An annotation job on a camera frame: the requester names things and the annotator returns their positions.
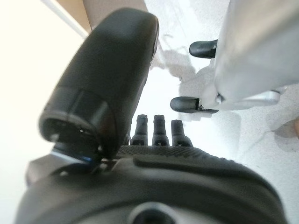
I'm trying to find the black robot right foot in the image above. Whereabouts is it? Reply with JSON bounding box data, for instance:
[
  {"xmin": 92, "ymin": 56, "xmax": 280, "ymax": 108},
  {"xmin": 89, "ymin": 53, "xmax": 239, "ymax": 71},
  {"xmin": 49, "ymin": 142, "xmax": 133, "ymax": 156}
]
[{"xmin": 188, "ymin": 39, "xmax": 218, "ymax": 59}]

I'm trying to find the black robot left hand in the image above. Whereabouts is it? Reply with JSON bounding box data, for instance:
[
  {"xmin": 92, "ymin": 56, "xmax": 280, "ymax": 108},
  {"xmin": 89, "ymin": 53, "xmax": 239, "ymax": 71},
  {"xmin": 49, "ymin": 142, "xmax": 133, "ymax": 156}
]
[{"xmin": 14, "ymin": 7, "xmax": 288, "ymax": 224}]

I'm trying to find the black robot left foot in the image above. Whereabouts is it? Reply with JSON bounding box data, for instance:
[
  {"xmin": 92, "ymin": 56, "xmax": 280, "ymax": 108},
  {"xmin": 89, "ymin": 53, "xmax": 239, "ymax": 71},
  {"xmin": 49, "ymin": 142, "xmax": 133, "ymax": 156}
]
[{"xmin": 170, "ymin": 96, "xmax": 220, "ymax": 114}]

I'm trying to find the black robot foot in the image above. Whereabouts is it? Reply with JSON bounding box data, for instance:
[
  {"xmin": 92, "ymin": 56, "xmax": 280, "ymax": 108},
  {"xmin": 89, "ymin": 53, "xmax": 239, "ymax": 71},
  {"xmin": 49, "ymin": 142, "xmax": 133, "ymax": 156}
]
[
  {"xmin": 188, "ymin": 39, "xmax": 218, "ymax": 59},
  {"xmin": 170, "ymin": 96, "xmax": 220, "ymax": 114}
]

